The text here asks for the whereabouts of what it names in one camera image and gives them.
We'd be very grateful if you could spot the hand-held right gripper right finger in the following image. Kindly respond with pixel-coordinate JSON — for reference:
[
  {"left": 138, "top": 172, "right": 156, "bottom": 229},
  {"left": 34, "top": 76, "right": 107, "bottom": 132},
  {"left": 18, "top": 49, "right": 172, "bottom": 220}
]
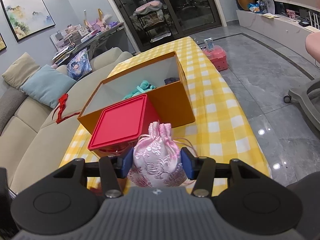
[{"left": 180, "top": 147, "right": 272, "bottom": 198}]

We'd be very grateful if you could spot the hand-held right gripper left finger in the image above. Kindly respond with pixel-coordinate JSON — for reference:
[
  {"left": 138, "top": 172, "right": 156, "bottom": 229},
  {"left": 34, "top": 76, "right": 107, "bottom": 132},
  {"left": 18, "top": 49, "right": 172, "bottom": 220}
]
[{"left": 51, "top": 147, "right": 134, "bottom": 198}]

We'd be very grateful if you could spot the pink embroidered drawstring pouch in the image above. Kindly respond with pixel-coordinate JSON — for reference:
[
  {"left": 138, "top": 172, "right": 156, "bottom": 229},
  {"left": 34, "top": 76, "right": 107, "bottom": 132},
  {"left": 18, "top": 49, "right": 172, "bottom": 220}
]
[{"left": 126, "top": 121, "right": 194, "bottom": 188}]

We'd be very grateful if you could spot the orange cardboard box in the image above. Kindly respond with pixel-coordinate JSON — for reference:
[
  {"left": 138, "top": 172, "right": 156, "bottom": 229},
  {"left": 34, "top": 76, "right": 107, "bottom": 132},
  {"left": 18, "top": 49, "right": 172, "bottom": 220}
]
[{"left": 77, "top": 51, "right": 196, "bottom": 137}]

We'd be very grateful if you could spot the teal plush toy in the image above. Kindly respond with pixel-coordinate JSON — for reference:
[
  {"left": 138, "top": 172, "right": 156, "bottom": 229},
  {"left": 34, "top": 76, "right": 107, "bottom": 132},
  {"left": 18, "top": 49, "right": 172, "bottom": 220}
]
[{"left": 122, "top": 80, "right": 158, "bottom": 100}]

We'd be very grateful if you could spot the clear container with red lid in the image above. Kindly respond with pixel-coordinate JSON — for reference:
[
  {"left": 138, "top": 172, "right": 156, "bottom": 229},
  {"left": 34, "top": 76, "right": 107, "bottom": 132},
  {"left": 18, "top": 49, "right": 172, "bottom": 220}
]
[{"left": 87, "top": 94, "right": 160, "bottom": 155}]

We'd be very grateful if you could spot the yellow checkered tablecloth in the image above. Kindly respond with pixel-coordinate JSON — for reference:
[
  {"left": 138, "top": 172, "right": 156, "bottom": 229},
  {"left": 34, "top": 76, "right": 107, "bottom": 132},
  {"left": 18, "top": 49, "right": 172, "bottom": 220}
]
[{"left": 59, "top": 36, "right": 272, "bottom": 195}]

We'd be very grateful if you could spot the beige sofa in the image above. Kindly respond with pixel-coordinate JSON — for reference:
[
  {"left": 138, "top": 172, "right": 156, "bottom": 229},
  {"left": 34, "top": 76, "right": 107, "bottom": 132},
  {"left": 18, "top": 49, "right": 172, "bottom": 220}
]
[{"left": 0, "top": 47, "right": 134, "bottom": 193}]

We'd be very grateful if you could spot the grey houndstooth pillow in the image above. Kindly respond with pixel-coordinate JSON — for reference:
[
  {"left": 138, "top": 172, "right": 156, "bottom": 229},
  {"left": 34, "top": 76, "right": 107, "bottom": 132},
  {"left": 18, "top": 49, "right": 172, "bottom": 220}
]
[{"left": 0, "top": 87, "right": 28, "bottom": 135}]

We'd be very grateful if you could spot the red ribbon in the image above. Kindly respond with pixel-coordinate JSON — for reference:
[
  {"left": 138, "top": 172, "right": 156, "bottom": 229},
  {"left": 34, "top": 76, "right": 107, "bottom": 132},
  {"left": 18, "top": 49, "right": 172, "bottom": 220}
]
[{"left": 51, "top": 93, "right": 83, "bottom": 124}]

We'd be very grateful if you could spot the pink plastic box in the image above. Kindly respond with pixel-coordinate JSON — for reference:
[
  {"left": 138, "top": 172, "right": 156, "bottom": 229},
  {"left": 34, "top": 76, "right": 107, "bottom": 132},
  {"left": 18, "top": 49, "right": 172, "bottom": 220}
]
[{"left": 202, "top": 44, "right": 228, "bottom": 72}]

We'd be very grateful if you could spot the light blue pillow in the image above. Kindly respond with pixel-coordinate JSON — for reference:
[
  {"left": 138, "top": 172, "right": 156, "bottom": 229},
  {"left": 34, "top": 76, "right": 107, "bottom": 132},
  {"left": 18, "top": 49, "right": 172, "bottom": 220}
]
[{"left": 20, "top": 64, "right": 77, "bottom": 109}]

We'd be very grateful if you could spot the printed figure pillow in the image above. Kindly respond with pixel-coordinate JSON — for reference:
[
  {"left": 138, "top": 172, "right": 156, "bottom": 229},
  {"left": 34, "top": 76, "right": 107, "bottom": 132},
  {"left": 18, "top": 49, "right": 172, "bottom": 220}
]
[{"left": 66, "top": 47, "right": 93, "bottom": 81}]

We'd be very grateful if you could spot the beige pillow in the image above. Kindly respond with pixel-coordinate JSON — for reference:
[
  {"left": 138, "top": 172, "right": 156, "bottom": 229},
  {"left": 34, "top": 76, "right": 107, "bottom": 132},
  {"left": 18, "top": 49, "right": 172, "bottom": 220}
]
[{"left": 2, "top": 52, "right": 40, "bottom": 90}]

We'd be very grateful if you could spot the small drink carton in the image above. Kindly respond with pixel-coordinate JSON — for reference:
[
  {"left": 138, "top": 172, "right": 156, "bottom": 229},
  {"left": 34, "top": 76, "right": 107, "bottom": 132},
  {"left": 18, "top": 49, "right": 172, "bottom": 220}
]
[{"left": 204, "top": 38, "right": 215, "bottom": 52}]

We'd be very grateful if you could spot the stack of books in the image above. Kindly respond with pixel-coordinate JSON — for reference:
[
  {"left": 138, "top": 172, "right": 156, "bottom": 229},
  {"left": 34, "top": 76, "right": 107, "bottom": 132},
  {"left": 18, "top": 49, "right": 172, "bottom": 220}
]
[{"left": 51, "top": 44, "right": 75, "bottom": 64}]

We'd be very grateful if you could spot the grey chair base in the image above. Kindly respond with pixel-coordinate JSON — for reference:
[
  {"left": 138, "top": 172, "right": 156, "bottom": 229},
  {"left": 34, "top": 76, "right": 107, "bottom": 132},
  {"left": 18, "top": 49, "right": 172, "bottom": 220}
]
[{"left": 284, "top": 79, "right": 320, "bottom": 135}]

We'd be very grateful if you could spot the grey desk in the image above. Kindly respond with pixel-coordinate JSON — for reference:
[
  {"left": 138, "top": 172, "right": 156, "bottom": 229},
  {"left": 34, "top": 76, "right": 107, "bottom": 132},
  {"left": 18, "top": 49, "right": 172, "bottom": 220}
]
[{"left": 50, "top": 21, "right": 125, "bottom": 64}]

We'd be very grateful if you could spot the black shelf cart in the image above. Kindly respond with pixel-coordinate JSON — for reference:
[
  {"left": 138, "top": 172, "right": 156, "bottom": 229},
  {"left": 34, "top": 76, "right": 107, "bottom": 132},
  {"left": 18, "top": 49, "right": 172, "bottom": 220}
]
[{"left": 134, "top": 4, "right": 173, "bottom": 45}]

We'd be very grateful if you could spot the white desk organizer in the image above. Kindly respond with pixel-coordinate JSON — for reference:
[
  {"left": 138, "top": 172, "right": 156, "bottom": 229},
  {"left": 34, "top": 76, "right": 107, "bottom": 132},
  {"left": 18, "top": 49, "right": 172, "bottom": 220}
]
[{"left": 50, "top": 24, "right": 92, "bottom": 51}]

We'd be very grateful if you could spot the purple gift box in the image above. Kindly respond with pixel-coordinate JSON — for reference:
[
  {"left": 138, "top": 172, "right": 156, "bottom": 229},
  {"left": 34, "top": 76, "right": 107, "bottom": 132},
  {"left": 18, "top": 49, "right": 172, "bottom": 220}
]
[{"left": 91, "top": 20, "right": 106, "bottom": 32}]

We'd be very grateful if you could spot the framed landscape painting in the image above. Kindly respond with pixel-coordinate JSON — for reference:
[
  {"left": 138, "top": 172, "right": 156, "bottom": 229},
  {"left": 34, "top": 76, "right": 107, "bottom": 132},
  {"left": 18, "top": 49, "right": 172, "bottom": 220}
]
[
  {"left": 0, "top": 0, "right": 56, "bottom": 42},
  {"left": 0, "top": 31, "right": 7, "bottom": 53}
]

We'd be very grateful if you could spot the glass sliding door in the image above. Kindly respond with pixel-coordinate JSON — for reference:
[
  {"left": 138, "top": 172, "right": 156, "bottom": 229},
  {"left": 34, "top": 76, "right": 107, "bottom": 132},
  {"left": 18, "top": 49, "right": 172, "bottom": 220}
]
[{"left": 102, "top": 0, "right": 227, "bottom": 53}]

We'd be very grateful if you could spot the pink and grey cushion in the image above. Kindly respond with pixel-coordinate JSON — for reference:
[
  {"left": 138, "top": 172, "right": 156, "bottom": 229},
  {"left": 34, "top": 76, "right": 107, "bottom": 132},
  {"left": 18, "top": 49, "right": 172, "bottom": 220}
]
[{"left": 135, "top": 0, "right": 163, "bottom": 14}]

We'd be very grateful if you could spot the white cabinet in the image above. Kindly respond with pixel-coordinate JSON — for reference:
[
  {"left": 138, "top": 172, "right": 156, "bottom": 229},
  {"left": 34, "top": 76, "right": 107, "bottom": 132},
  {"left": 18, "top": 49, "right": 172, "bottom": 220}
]
[{"left": 236, "top": 1, "right": 320, "bottom": 63}]

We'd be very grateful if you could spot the blue snack bag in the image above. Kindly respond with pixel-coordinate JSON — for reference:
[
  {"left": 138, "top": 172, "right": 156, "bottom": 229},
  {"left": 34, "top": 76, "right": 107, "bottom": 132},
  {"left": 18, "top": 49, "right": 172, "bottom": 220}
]
[{"left": 247, "top": 2, "right": 262, "bottom": 13}]

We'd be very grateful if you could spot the gold vase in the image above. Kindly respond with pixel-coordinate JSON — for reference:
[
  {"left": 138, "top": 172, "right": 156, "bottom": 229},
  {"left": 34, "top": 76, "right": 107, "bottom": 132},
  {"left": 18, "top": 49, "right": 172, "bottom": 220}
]
[{"left": 235, "top": 0, "right": 255, "bottom": 11}]

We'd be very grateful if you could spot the round white plate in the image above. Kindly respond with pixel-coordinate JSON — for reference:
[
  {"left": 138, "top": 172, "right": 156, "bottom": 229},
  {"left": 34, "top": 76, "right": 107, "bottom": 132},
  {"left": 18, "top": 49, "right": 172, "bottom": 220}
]
[{"left": 264, "top": 0, "right": 275, "bottom": 14}]

